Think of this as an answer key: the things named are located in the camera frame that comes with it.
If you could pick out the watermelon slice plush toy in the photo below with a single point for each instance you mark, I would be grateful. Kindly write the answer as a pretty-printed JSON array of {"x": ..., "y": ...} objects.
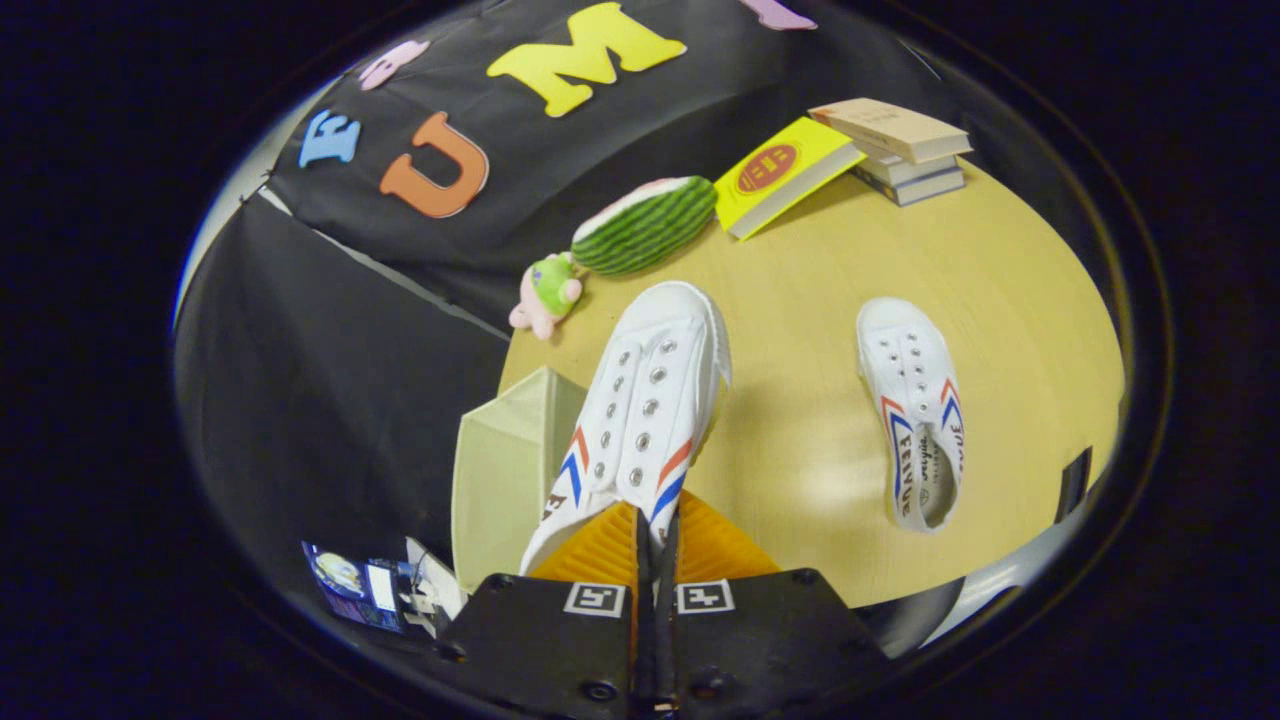
[{"x": 645, "y": 228}]

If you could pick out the white book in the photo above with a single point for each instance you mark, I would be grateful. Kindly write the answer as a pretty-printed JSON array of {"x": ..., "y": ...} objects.
[{"x": 915, "y": 168}]

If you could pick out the yellow book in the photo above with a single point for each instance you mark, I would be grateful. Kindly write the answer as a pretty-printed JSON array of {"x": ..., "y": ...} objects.
[{"x": 780, "y": 170}]

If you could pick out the black backdrop cloth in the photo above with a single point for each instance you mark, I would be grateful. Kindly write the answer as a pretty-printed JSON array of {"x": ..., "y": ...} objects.
[{"x": 340, "y": 360}]

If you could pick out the white paper clutter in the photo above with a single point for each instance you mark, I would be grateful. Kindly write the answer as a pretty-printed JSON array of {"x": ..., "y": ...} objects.
[{"x": 435, "y": 590}]

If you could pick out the white striped canvas shoe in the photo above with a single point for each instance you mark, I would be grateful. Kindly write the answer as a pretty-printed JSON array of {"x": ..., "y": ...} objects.
[
  {"x": 915, "y": 400},
  {"x": 650, "y": 400}
]

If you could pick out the tan cover book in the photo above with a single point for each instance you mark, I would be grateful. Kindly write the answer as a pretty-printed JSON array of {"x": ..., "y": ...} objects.
[{"x": 890, "y": 125}]

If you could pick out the pink and green plush toy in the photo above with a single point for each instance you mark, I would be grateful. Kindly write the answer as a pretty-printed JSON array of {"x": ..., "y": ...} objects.
[{"x": 548, "y": 295}]

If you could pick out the pale green fabric storage box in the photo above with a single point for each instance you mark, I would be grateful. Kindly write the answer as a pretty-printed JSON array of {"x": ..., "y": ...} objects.
[{"x": 500, "y": 480}]

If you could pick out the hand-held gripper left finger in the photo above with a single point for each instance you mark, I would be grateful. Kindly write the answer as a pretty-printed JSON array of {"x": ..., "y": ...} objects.
[{"x": 540, "y": 650}]

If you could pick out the blue printed box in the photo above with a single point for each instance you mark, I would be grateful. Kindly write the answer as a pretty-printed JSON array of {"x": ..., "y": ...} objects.
[{"x": 350, "y": 585}]

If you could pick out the dark cover book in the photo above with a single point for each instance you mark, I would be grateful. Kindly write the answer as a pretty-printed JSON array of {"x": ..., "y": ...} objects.
[{"x": 920, "y": 188}]

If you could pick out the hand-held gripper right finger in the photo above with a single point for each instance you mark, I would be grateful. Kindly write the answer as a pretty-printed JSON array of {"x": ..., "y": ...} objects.
[{"x": 780, "y": 650}]

